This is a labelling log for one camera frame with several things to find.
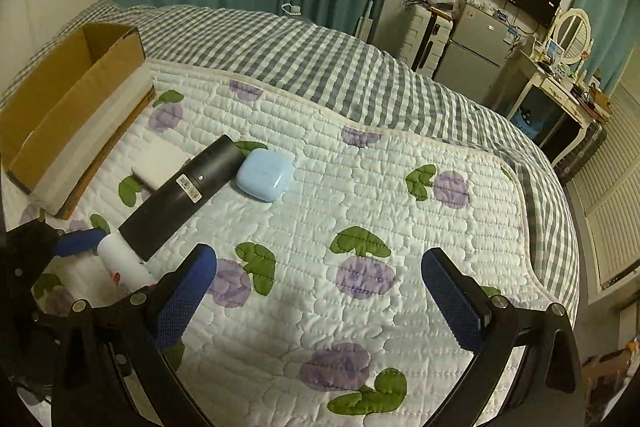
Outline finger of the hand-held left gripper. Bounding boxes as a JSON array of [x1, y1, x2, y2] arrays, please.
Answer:
[[20, 219, 107, 259]]

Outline cardboard box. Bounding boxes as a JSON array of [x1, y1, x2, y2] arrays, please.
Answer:
[[0, 23, 157, 220]]

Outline checked stool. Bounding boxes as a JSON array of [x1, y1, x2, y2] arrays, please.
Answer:
[[555, 122, 608, 180]]

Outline light blue case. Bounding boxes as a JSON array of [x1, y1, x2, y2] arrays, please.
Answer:
[[235, 149, 294, 202]]

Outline oval white-framed mirror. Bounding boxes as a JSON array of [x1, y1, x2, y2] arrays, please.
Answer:
[[547, 8, 593, 58]]

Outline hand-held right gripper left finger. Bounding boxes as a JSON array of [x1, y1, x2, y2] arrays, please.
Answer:
[[50, 243, 218, 427]]

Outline white bottle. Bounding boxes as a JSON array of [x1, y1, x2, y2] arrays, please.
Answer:
[[96, 234, 157, 295]]

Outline narrow teal curtain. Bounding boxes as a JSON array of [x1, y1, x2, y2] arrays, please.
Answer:
[[570, 0, 640, 92]]

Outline grey checked bedsheet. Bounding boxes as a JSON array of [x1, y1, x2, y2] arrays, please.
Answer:
[[0, 0, 583, 333]]

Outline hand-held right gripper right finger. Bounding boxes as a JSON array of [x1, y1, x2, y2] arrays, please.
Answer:
[[421, 248, 586, 427]]

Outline white vanity table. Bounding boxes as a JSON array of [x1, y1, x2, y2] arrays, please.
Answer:
[[505, 49, 608, 168]]

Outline black cylinder bottle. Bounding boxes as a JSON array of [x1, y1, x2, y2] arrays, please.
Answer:
[[118, 134, 244, 262]]

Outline quilted flower-print mat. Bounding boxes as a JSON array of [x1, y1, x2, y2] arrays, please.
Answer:
[[0, 59, 551, 427]]

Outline blue storage bin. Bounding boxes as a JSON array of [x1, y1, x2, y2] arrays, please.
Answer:
[[510, 102, 546, 142]]

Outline white power bank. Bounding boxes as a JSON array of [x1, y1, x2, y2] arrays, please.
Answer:
[[131, 136, 192, 195]]

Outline silver fridge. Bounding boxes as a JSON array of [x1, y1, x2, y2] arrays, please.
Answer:
[[432, 2, 521, 105]]

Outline white drawer cabinet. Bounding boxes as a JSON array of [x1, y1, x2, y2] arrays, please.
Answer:
[[398, 2, 453, 78]]

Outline wooden chair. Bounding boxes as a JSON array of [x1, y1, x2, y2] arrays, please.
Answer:
[[582, 342, 638, 408]]

